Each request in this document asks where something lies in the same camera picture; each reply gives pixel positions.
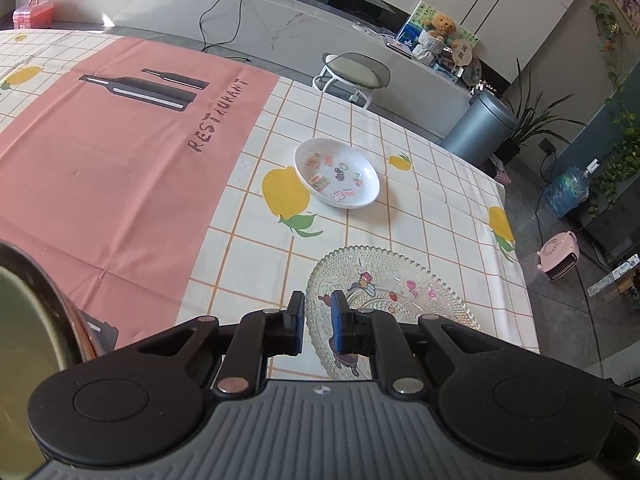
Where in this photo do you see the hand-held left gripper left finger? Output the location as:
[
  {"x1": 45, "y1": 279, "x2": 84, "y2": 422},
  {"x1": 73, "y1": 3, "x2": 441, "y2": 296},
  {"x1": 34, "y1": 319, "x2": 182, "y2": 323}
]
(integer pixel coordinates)
[{"x1": 135, "y1": 291, "x2": 306, "y2": 395}]

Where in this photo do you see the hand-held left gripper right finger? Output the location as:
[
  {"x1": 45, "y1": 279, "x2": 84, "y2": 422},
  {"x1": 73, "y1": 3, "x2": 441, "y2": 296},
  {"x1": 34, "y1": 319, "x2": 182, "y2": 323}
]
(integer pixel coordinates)
[{"x1": 330, "y1": 290, "x2": 506, "y2": 396}]

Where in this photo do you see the clear glass plate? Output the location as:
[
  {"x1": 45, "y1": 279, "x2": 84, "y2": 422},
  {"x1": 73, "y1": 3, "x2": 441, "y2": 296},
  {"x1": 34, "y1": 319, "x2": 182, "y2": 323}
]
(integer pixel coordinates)
[{"x1": 305, "y1": 245, "x2": 482, "y2": 381}]

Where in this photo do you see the small white patterned dish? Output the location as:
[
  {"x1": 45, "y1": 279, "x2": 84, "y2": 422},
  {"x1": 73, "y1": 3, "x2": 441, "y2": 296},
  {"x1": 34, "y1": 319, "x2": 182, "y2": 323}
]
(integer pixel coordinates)
[{"x1": 293, "y1": 137, "x2": 381, "y2": 210}]

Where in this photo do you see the green ceramic bowl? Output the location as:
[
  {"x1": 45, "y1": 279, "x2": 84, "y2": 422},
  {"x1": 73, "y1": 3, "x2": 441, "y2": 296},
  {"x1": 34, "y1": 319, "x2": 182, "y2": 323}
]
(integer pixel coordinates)
[{"x1": 0, "y1": 266, "x2": 69, "y2": 480}]

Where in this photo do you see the white long box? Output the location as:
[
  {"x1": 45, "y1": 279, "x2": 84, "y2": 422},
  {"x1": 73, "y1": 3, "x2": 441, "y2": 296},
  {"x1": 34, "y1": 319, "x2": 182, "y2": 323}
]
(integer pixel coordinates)
[{"x1": 587, "y1": 254, "x2": 640, "y2": 299}]

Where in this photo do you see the grey cabinet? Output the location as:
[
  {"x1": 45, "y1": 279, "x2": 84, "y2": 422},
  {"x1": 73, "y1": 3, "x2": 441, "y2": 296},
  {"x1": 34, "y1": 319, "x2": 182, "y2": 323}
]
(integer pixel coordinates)
[{"x1": 575, "y1": 195, "x2": 640, "y2": 267}]

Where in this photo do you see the pink fan heater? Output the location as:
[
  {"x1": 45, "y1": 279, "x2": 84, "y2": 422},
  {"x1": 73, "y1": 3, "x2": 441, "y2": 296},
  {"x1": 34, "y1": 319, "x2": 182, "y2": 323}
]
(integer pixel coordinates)
[{"x1": 536, "y1": 230, "x2": 581, "y2": 282}]

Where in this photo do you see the checked lemon print tablecloth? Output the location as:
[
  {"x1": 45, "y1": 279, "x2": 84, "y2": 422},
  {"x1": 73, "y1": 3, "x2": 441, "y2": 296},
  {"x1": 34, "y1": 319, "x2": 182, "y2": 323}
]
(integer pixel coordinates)
[{"x1": 0, "y1": 29, "x2": 541, "y2": 382}]

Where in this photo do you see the grey-blue metal trash can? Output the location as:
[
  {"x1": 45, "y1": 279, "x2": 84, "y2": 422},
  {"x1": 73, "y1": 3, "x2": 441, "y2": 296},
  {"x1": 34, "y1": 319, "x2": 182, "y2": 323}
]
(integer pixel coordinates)
[{"x1": 442, "y1": 89, "x2": 521, "y2": 169}]

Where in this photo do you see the long-leaf potted plant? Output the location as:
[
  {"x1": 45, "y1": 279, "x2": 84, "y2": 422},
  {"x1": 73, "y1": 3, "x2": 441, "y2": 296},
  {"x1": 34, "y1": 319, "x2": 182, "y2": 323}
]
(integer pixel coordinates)
[{"x1": 497, "y1": 57, "x2": 586, "y2": 166}]

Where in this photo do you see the blue water bottle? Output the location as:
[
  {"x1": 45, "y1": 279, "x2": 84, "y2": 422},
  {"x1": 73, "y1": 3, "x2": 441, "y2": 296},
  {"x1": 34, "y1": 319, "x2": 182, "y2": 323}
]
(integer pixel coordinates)
[{"x1": 543, "y1": 159, "x2": 601, "y2": 219}]

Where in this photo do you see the grey cushioned stool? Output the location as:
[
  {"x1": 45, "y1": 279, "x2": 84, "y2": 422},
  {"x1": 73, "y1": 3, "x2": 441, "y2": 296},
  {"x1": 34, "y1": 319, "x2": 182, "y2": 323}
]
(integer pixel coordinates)
[{"x1": 313, "y1": 52, "x2": 390, "y2": 110}]

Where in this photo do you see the trailing pothos plant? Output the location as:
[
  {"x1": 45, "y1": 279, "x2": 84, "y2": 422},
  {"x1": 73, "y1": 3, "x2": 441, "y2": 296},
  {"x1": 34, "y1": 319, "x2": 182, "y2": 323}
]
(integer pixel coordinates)
[{"x1": 587, "y1": 110, "x2": 640, "y2": 219}]

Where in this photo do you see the decorative display plate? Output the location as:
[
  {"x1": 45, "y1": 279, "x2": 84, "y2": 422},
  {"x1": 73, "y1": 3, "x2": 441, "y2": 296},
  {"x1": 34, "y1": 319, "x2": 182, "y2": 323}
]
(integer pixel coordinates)
[{"x1": 462, "y1": 55, "x2": 484, "y2": 86}]

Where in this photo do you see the blue printed box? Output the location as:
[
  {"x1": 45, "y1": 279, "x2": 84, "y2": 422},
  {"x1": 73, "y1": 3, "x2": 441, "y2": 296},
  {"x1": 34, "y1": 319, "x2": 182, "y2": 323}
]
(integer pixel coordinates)
[{"x1": 397, "y1": 22, "x2": 426, "y2": 54}]

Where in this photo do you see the round paddle fan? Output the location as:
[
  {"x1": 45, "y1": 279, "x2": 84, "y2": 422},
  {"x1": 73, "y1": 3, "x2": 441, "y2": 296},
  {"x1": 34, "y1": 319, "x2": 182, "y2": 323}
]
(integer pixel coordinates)
[{"x1": 452, "y1": 40, "x2": 474, "y2": 69}]

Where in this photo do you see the white marble console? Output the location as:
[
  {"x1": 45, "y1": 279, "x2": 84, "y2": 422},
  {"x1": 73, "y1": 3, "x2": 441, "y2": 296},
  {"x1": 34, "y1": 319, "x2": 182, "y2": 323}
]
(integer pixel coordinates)
[{"x1": 15, "y1": 0, "x2": 474, "y2": 132}]

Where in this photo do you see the teddy bear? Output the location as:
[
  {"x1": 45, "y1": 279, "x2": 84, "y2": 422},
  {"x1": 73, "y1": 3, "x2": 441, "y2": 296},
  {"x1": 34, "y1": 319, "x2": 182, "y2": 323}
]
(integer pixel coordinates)
[{"x1": 412, "y1": 12, "x2": 457, "y2": 66}]

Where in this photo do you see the pink storage box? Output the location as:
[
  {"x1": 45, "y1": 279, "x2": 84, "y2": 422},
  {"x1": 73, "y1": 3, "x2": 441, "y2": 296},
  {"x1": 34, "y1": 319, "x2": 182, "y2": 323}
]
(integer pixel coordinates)
[{"x1": 12, "y1": 0, "x2": 55, "y2": 31}]

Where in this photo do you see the black power cable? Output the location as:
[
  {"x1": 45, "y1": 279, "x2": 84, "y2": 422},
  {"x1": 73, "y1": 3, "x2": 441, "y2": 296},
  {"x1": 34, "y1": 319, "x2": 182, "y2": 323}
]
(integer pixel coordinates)
[{"x1": 199, "y1": 0, "x2": 251, "y2": 62}]

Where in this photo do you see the hanging wall vine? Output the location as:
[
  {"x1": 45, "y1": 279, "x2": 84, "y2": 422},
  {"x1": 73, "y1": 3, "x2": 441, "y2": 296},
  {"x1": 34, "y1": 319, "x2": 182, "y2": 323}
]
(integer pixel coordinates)
[{"x1": 589, "y1": 0, "x2": 631, "y2": 92}]

